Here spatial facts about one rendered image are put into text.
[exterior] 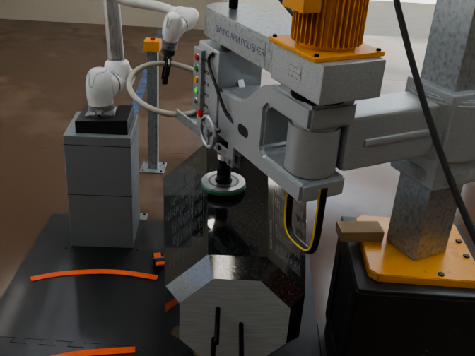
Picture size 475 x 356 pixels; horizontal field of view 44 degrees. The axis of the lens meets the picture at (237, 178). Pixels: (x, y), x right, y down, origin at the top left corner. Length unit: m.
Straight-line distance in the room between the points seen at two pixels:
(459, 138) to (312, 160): 0.63
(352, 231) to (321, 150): 0.75
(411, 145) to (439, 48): 0.39
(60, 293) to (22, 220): 0.91
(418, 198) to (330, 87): 0.89
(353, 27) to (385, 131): 0.46
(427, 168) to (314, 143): 0.60
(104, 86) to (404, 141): 1.96
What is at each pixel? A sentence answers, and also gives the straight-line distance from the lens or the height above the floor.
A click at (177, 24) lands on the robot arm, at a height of 1.49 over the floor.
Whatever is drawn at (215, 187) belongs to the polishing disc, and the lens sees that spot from 2.82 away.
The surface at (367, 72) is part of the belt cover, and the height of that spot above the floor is 1.70.
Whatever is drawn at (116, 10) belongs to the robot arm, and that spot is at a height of 1.46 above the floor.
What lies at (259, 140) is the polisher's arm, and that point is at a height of 1.33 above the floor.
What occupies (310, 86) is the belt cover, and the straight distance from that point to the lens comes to 1.93.
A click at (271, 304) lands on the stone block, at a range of 2.48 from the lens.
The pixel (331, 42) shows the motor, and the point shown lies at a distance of 1.94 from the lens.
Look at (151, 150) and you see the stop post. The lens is 4.90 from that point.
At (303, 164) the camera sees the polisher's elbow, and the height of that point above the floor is 1.34.
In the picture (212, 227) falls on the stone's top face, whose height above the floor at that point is 0.87.
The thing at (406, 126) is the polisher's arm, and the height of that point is 1.44.
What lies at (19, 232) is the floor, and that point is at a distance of 4.28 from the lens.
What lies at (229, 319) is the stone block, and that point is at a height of 0.60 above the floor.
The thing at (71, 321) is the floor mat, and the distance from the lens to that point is 3.46.
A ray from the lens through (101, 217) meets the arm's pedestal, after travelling 3.89.
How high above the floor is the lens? 2.26
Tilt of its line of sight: 27 degrees down
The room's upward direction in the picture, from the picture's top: 4 degrees clockwise
